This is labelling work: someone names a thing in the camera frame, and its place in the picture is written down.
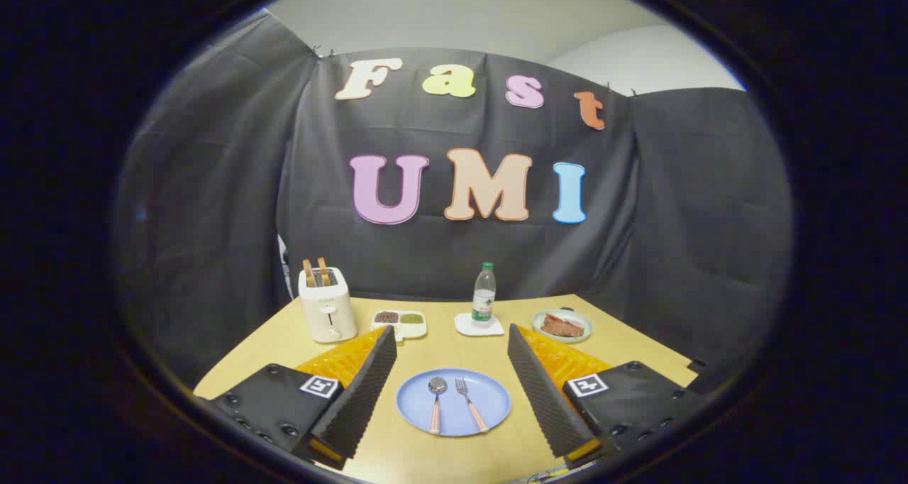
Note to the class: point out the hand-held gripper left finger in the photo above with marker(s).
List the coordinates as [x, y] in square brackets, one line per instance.
[362, 399]

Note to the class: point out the white divided grain tray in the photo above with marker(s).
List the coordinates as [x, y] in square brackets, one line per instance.
[399, 319]

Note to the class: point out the white square coaster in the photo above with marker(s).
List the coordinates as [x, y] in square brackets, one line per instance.
[467, 328]

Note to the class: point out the black backdrop cloth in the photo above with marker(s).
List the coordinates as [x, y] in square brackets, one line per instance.
[213, 186]

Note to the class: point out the clear water bottle green cap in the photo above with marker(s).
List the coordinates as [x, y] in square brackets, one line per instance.
[484, 296]

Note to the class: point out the brown meat slices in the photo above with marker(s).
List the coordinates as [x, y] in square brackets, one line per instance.
[560, 328]

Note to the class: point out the blue plate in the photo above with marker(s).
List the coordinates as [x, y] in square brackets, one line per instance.
[496, 399]

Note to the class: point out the cream toaster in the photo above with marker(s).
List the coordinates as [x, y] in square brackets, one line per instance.
[328, 317]

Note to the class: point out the pink ham slice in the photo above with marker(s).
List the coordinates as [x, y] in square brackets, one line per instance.
[576, 321]

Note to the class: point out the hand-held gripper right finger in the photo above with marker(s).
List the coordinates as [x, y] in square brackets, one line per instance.
[543, 392]

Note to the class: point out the pale green plate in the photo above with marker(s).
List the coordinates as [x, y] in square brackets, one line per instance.
[585, 331]

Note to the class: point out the black table clamp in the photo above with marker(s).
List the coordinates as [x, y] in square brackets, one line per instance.
[697, 367]

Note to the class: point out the orange carrot stick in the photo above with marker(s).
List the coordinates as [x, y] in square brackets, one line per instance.
[553, 318]

